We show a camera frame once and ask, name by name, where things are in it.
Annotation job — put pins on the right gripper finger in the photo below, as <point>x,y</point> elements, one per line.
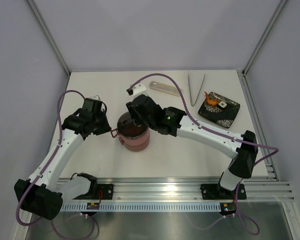
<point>133,114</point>
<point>145,119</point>

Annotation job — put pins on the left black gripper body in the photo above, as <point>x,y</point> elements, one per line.
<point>97,120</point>

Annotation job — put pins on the grey transparent lid with handle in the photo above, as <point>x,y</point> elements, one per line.
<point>126,128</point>

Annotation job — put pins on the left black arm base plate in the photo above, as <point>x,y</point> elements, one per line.
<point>105,191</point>

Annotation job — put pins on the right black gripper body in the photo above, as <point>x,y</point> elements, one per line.
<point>152,125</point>

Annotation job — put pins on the black floral food tray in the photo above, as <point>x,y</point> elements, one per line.
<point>223,114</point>

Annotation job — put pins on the pink steel bowl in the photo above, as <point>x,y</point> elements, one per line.
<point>144,136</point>

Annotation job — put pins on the white slotted cable duct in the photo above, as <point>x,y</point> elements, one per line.
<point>149,207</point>

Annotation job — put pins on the orange shrimp on tray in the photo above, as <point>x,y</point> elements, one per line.
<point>209,101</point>

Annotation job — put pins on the aluminium front rail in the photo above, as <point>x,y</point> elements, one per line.
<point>187,189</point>

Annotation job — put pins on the metal tongs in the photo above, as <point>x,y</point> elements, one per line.
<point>195,80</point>

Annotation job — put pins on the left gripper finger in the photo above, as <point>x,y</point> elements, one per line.
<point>98,132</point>
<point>105,127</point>

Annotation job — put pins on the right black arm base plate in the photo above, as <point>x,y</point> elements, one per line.
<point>213,191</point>

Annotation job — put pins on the dark red steel bowl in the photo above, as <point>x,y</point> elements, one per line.
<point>136,145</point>

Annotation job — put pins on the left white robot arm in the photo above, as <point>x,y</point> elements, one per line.
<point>39,193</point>

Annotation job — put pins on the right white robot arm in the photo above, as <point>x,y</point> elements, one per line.
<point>240,148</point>

